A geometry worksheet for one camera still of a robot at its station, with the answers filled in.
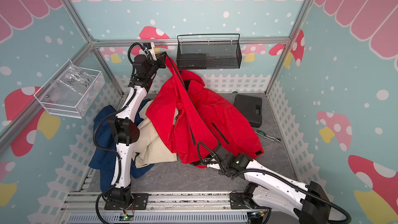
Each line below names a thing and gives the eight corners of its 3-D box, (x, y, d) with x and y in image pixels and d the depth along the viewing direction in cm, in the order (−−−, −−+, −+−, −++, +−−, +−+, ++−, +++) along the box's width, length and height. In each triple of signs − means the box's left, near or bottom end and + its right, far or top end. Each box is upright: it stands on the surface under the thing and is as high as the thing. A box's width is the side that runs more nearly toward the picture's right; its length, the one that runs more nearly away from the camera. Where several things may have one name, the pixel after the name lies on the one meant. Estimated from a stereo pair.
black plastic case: (238, 128, 103) (240, 123, 98) (233, 99, 120) (235, 93, 115) (265, 128, 103) (269, 123, 98) (257, 99, 120) (259, 93, 115)
